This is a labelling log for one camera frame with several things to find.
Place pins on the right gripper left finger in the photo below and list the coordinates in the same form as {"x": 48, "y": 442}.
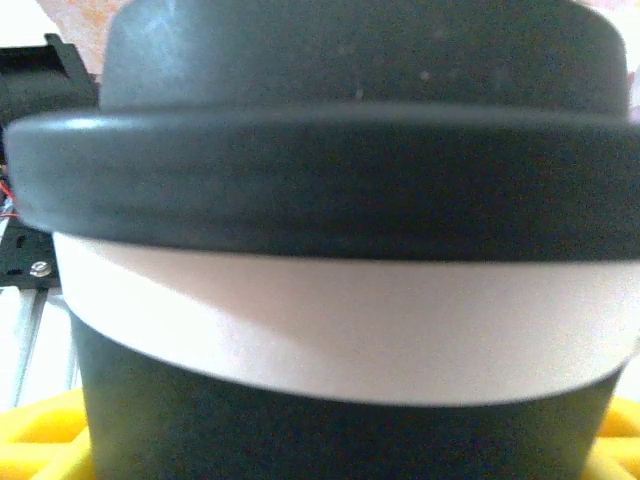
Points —
{"x": 35, "y": 440}

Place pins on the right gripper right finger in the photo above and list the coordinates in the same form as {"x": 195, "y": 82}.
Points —
{"x": 622, "y": 445}

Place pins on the white black paper coffee cup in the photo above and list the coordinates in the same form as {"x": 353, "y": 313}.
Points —
{"x": 325, "y": 325}

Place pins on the black plastic cup lid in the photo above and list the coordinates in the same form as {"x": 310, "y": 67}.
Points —
{"x": 325, "y": 165}

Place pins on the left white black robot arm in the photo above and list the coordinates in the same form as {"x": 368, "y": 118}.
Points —
{"x": 35, "y": 85}

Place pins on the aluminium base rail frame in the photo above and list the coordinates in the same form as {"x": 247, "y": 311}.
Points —
{"x": 30, "y": 340}

